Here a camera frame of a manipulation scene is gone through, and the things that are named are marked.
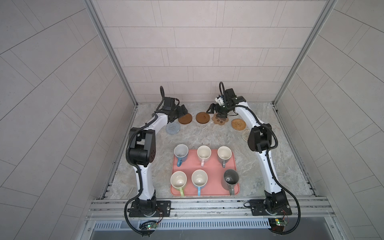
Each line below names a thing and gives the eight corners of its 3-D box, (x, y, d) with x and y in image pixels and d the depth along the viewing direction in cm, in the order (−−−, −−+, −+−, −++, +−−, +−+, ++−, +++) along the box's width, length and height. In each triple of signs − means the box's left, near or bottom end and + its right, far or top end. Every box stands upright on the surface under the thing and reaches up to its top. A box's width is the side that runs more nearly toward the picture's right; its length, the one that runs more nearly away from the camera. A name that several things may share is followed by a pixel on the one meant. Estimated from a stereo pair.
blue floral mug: (174, 168, 84) (172, 162, 78) (176, 151, 91) (174, 144, 85) (188, 168, 85) (187, 162, 78) (188, 151, 91) (188, 144, 85)
